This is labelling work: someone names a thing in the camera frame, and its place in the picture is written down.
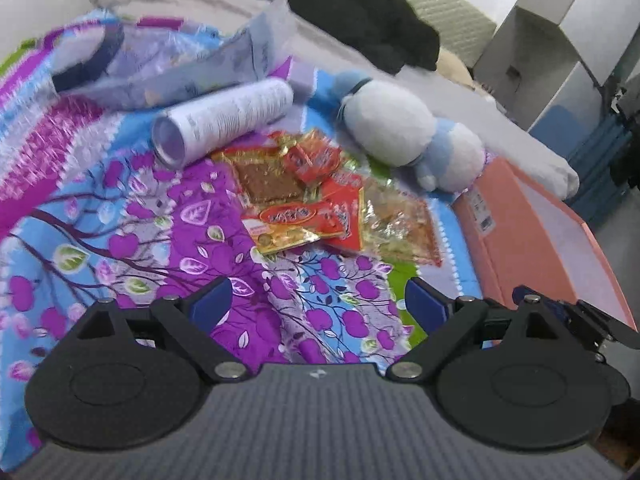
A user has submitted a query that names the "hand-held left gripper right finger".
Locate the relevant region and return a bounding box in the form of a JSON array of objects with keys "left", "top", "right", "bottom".
[{"left": 385, "top": 276, "right": 563, "bottom": 383}]

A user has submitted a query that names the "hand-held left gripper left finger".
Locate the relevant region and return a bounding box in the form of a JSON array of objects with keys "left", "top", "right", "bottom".
[{"left": 75, "top": 276, "right": 248, "bottom": 383}]

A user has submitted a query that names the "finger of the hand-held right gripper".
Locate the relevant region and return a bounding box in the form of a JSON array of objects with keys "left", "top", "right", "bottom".
[{"left": 542, "top": 299, "right": 640, "bottom": 351}]

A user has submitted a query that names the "orange oval label snack packet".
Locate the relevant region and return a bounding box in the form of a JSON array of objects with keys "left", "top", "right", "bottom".
[{"left": 241, "top": 199, "right": 351, "bottom": 256}]

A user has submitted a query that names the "pink cardboard box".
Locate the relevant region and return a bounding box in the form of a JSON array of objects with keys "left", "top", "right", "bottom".
[{"left": 450, "top": 156, "right": 638, "bottom": 333}]

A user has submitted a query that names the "gold clear snack packet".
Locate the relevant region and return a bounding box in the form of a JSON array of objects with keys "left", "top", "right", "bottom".
[{"left": 361, "top": 180, "right": 443, "bottom": 267}]

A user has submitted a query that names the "flat red snack packet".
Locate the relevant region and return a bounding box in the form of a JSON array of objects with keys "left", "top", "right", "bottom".
[{"left": 315, "top": 172, "right": 365, "bottom": 253}]

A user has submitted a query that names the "purple floral bedsheet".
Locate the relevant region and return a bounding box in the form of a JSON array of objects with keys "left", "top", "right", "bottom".
[{"left": 0, "top": 7, "right": 486, "bottom": 461}]

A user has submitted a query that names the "brown square snack packet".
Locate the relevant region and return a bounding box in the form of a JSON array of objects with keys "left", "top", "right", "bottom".
[{"left": 212, "top": 145, "right": 321, "bottom": 208}]

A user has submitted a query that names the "blue curtain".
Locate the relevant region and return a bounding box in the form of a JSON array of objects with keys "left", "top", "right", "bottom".
[{"left": 567, "top": 115, "right": 636, "bottom": 202}]

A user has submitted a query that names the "crinkled red orange snack packet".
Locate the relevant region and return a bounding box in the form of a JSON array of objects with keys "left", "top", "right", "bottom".
[{"left": 286, "top": 129, "right": 347, "bottom": 187}]

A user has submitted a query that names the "white and blue plush toy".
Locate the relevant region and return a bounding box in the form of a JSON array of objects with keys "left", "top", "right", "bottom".
[{"left": 330, "top": 71, "right": 487, "bottom": 193}]

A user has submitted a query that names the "white cylinder tube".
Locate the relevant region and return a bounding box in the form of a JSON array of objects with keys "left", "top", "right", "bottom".
[{"left": 151, "top": 78, "right": 295, "bottom": 168}]

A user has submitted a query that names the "beige pillow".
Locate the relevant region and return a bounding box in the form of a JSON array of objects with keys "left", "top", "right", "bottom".
[{"left": 435, "top": 49, "right": 476, "bottom": 87}]

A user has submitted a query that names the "clear plastic bag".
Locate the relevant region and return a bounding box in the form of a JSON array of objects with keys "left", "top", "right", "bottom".
[{"left": 50, "top": 0, "right": 321, "bottom": 111}]

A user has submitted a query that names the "black clothing heap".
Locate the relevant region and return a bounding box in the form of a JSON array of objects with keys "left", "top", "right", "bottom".
[{"left": 225, "top": 0, "right": 442, "bottom": 76}]

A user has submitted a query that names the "white wardrobe cabinet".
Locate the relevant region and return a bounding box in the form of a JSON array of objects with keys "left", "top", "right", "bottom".
[{"left": 472, "top": 0, "right": 640, "bottom": 131}]

